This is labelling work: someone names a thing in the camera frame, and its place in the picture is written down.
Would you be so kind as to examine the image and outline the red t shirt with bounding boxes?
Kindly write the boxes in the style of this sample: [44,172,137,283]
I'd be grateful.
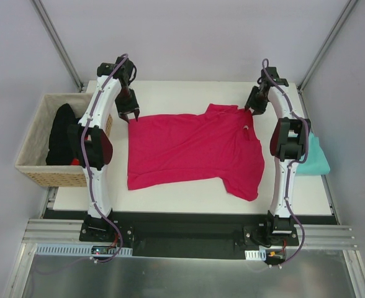
[71,158,80,166]

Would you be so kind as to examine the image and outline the pink t shirt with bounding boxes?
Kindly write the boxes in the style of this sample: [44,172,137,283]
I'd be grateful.
[127,104,265,201]

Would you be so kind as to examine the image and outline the right rear aluminium post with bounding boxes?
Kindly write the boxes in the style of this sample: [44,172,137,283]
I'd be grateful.
[297,0,359,94]

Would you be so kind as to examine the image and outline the right white cable duct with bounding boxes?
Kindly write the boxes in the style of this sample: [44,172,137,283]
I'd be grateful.
[245,250,266,261]

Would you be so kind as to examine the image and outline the black t shirt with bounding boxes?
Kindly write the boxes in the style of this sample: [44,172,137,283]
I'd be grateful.
[46,104,78,166]

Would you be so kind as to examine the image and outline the aluminium post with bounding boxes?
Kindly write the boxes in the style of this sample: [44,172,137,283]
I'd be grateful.
[297,0,359,94]
[30,0,84,92]

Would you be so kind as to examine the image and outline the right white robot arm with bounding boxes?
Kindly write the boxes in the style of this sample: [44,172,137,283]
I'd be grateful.
[245,59,311,219]

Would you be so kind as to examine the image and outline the wicker laundry basket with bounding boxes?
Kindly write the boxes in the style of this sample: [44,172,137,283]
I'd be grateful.
[14,93,114,188]

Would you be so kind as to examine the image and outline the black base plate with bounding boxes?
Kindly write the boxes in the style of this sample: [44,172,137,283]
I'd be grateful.
[79,212,299,260]

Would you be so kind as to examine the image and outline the left white cable duct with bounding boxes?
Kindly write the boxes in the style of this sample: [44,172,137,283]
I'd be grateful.
[36,244,133,258]

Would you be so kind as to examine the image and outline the white cable duct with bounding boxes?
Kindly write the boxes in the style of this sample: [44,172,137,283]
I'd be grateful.
[245,250,266,261]
[36,244,133,258]

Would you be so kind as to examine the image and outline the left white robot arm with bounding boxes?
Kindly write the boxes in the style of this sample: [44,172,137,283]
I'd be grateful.
[67,53,140,219]

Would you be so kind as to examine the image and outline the left rear aluminium post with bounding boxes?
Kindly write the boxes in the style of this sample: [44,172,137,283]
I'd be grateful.
[30,0,84,92]

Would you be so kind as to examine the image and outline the folded teal t shirt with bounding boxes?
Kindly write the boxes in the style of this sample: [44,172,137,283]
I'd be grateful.
[296,132,330,176]

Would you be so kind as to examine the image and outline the aluminium rail frame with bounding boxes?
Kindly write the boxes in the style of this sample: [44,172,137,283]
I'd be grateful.
[5,179,365,297]

